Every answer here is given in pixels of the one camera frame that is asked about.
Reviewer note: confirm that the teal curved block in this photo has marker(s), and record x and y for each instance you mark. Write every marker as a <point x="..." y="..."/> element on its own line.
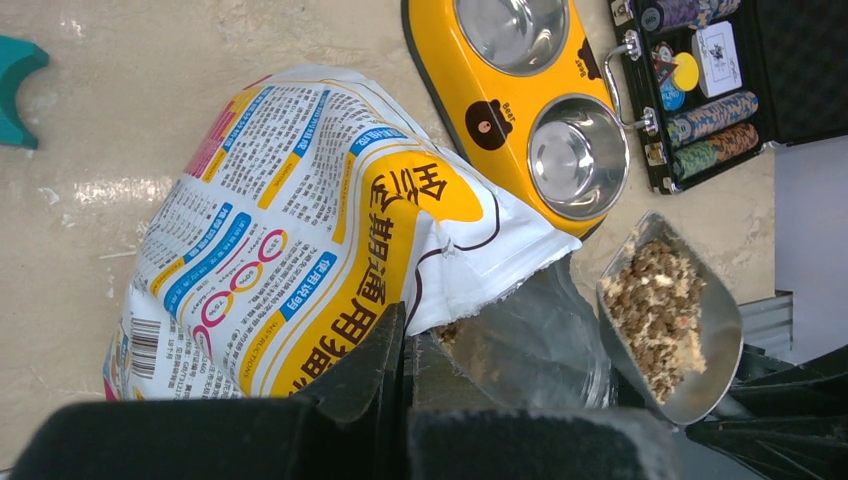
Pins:
<point x="19" y="60"/>

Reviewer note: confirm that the pet food bag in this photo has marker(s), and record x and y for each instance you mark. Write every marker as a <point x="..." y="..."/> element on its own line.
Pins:
<point x="314" y="204"/>

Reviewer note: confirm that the yellow double pet bowl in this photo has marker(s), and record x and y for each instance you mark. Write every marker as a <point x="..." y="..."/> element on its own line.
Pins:
<point x="519" y="91"/>

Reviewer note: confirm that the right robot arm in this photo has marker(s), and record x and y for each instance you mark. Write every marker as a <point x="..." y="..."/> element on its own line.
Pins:
<point x="791" y="420"/>

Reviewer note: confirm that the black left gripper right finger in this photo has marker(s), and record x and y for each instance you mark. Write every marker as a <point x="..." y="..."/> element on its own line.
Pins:
<point x="454" y="431"/>

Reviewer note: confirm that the silver metal food scoop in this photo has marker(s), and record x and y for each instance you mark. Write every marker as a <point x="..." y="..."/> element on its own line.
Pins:
<point x="670" y="326"/>

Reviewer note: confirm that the black poker chip case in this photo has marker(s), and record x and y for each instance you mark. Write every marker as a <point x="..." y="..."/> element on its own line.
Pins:
<point x="793" y="63"/>

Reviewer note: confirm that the white playing card box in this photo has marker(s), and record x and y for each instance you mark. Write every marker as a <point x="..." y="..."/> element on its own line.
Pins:
<point x="714" y="48"/>

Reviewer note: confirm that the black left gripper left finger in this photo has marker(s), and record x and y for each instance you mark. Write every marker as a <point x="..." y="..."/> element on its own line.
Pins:
<point x="344" y="425"/>

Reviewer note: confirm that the yellow round chip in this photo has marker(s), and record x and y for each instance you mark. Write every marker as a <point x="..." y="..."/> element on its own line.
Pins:
<point x="685" y="76"/>

